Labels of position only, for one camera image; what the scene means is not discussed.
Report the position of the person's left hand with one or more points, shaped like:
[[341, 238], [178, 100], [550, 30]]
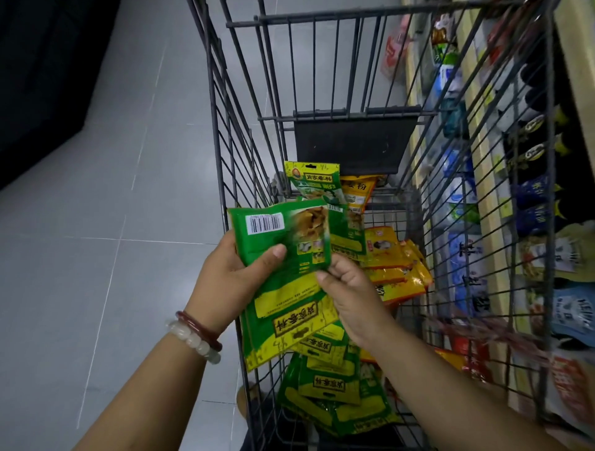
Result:
[[228, 288]]

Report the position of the person's right hand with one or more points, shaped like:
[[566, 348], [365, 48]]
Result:
[[358, 302]]

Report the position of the green seasoning packet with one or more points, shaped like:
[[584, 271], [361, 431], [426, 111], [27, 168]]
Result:
[[288, 311]]

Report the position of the pile of seasoning packets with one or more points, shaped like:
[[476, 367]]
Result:
[[325, 390]]

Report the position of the wooden store shelving with goods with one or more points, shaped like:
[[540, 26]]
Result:
[[581, 56]]

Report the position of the person's left forearm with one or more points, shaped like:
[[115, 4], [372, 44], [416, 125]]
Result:
[[149, 400]]

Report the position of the person's right forearm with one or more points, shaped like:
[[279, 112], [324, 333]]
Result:
[[446, 390]]

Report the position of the black plastic cart flap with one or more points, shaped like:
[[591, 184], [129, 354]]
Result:
[[358, 144]]

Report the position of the row of blue packets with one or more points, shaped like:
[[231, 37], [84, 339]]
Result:
[[462, 260]]

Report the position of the brown shoe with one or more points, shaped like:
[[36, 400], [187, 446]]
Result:
[[243, 401]]

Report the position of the pale green pouch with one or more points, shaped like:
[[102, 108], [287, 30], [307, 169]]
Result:
[[562, 251]]

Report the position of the blue white pouch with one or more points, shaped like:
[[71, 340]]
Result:
[[572, 311]]

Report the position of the rows of assorted seasoning packets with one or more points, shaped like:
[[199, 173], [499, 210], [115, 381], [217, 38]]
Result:
[[572, 386]]

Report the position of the row of small dark bottles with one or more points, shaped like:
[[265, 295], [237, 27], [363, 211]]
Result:
[[539, 158]]

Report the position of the black display base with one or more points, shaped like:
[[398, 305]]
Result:
[[46, 74]]

